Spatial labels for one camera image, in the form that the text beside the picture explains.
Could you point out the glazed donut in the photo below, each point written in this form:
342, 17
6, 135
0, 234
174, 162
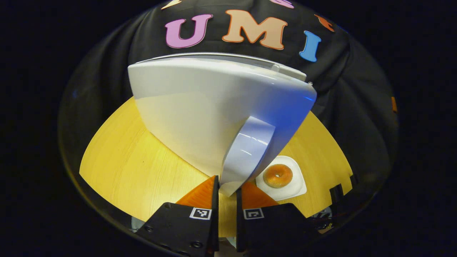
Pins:
272, 175

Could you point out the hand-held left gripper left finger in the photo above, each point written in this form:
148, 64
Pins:
215, 200

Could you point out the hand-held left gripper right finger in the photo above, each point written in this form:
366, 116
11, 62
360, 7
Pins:
239, 210

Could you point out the white microwave oven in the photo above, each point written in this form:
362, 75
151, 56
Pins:
207, 107

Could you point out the white square plate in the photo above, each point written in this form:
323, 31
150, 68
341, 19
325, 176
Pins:
296, 185

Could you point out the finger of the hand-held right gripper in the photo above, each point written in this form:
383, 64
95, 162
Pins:
394, 104

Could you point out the black backdrop cloth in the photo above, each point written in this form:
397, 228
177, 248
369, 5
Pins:
357, 89

